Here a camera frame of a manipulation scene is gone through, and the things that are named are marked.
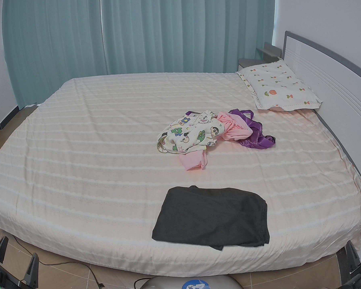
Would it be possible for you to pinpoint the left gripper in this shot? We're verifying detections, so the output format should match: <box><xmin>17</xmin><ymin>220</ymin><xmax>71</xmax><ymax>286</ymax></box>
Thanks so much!
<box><xmin>0</xmin><ymin>236</ymin><xmax>39</xmax><ymax>289</ymax></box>

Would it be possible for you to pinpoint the black T-shirt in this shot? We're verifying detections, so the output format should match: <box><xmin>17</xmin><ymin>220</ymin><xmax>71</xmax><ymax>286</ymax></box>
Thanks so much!
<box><xmin>152</xmin><ymin>185</ymin><xmax>270</xmax><ymax>250</ymax></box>

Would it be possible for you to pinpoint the bed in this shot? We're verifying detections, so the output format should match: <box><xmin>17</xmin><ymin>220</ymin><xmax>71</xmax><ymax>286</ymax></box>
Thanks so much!
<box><xmin>0</xmin><ymin>30</ymin><xmax>361</xmax><ymax>278</ymax></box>

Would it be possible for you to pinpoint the purple garment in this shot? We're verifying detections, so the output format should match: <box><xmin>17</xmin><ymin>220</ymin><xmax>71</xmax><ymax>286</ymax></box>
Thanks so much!
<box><xmin>229</xmin><ymin>109</ymin><xmax>276</xmax><ymax>149</ymax></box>

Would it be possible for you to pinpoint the pink garment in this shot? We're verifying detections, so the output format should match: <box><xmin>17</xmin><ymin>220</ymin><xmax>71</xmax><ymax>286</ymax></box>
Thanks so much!
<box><xmin>179</xmin><ymin>111</ymin><xmax>253</xmax><ymax>171</ymax></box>

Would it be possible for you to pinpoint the white printed pillow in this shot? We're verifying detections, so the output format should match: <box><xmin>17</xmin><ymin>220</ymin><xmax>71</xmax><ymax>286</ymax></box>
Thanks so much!
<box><xmin>236</xmin><ymin>60</ymin><xmax>323</xmax><ymax>111</ymax></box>

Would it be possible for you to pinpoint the white printed pyjama top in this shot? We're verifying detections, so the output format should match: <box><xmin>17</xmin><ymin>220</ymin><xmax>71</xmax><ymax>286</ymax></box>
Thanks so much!
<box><xmin>156</xmin><ymin>110</ymin><xmax>226</xmax><ymax>155</ymax></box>

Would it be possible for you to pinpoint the grey bedside table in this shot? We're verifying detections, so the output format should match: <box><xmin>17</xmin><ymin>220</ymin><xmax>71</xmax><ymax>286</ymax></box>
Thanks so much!
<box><xmin>238</xmin><ymin>42</ymin><xmax>282</xmax><ymax>69</ymax></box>

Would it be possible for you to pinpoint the blue-green curtain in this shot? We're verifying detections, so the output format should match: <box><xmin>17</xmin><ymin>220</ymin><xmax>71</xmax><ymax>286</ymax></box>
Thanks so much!
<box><xmin>1</xmin><ymin>0</ymin><xmax>109</xmax><ymax>108</ymax></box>
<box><xmin>101</xmin><ymin>0</ymin><xmax>277</xmax><ymax>73</ymax></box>

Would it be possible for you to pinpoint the thin black cable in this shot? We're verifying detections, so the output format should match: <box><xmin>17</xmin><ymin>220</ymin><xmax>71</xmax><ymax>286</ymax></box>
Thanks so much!
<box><xmin>10</xmin><ymin>237</ymin><xmax>106</xmax><ymax>289</ymax></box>

